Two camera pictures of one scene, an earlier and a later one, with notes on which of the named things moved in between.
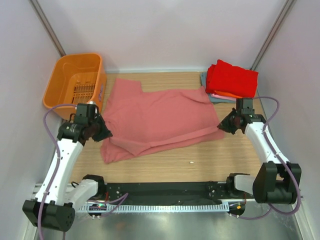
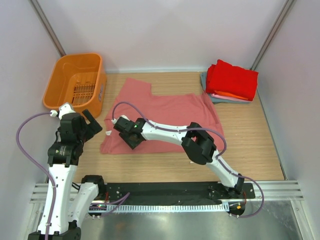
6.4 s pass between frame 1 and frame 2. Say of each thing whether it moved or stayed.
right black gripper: moved
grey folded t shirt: stayed
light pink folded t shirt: stayed
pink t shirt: moved
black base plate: stayed
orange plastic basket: stayed
